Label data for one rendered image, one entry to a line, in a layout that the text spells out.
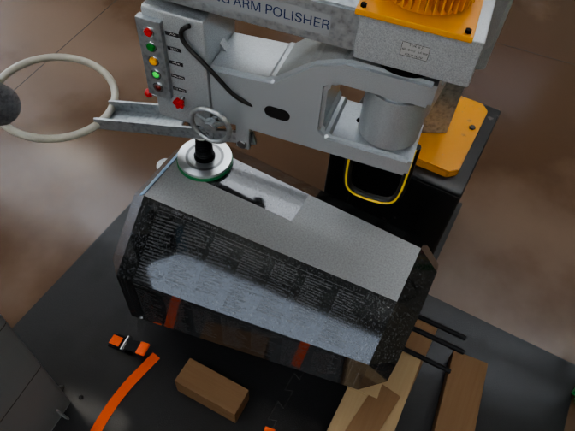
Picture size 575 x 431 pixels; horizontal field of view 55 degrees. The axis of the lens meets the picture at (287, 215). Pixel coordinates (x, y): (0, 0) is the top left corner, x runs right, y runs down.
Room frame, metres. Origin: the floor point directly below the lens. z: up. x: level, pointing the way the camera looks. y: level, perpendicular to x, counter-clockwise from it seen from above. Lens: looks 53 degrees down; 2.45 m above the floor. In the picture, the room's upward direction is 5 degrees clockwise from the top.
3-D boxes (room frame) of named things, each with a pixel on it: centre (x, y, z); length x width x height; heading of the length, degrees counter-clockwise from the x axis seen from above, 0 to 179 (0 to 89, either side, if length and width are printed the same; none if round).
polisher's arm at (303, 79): (1.33, -0.03, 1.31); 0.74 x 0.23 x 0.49; 74
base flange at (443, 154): (1.86, -0.56, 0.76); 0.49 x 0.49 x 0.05; 65
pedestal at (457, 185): (1.86, -0.56, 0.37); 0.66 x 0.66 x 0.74; 65
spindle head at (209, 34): (1.43, 0.27, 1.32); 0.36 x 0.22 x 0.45; 74
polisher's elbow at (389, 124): (1.27, -0.29, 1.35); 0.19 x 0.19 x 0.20
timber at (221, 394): (0.81, 0.26, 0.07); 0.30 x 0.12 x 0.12; 66
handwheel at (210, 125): (1.31, 0.26, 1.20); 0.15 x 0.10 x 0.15; 74
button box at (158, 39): (1.37, 0.44, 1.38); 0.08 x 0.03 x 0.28; 74
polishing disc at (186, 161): (1.46, 0.34, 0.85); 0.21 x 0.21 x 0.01
